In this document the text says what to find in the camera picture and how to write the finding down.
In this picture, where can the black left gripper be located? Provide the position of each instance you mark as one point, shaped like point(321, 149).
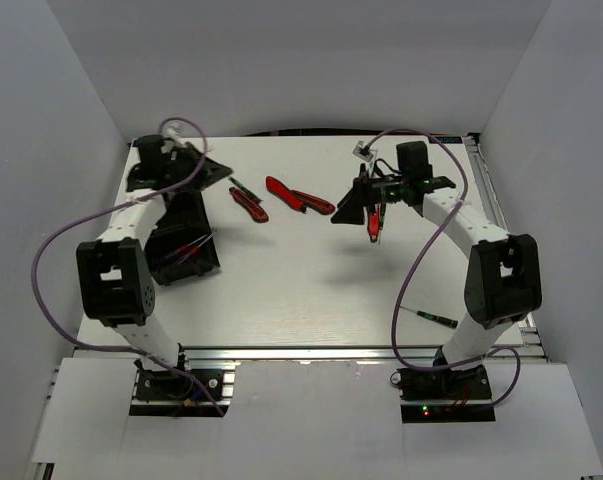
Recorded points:
point(211, 173)

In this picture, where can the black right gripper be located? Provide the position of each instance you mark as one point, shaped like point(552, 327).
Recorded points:
point(351, 210)

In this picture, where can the green black screwdriver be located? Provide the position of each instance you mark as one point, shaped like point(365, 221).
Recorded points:
point(437, 319)
point(381, 220)
point(245, 190)

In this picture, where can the small blue handle screwdriver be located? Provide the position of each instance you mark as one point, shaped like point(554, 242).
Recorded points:
point(193, 250)

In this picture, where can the green black screwdriver front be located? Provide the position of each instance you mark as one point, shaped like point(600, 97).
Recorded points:
point(437, 319)

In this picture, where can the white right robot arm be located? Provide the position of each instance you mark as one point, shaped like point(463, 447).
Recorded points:
point(502, 283)

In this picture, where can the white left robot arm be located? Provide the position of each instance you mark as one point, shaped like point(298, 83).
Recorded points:
point(117, 287)

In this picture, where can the red knife right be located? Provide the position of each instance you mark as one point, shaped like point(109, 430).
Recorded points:
point(373, 223)

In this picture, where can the red black utility knife left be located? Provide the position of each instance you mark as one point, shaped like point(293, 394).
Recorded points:
point(255, 211)

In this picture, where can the red folding knife centre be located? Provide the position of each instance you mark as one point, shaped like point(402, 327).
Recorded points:
point(282, 192)

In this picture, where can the black compartment tool bin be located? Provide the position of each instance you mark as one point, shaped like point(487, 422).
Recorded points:
point(185, 220)

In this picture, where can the blue label right corner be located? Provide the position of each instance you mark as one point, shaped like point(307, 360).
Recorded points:
point(445, 139)

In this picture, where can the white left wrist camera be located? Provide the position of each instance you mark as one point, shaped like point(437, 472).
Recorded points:
point(172, 133)

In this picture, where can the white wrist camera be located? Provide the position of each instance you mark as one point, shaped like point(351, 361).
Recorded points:
point(364, 152)
point(172, 133)

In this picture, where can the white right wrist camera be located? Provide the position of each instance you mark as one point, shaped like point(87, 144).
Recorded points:
point(364, 152)

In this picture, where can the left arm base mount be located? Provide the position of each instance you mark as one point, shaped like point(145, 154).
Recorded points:
point(164, 394)

